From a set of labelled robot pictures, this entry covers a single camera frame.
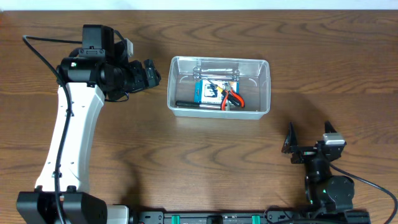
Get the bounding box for small black-handled hammer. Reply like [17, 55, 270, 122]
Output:
[175, 100, 233, 111]

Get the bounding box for small silver wrench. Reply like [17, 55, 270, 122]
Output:
[193, 67, 241, 82]

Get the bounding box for clear plastic container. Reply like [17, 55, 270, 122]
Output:
[167, 56, 271, 119]

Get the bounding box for white blue cardboard box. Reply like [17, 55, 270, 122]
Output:
[194, 80, 239, 104]

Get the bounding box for red-handled pliers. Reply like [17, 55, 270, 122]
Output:
[221, 83, 245, 111]

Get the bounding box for black yellow screwdriver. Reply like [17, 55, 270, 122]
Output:
[206, 79, 228, 95]

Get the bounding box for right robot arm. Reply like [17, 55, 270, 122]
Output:
[281, 121, 354, 219]

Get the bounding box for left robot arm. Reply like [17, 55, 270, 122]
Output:
[16, 24, 161, 223]

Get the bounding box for left black cable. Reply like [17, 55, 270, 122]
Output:
[22, 35, 83, 224]

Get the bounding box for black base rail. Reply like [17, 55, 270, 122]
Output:
[127, 210, 371, 224]

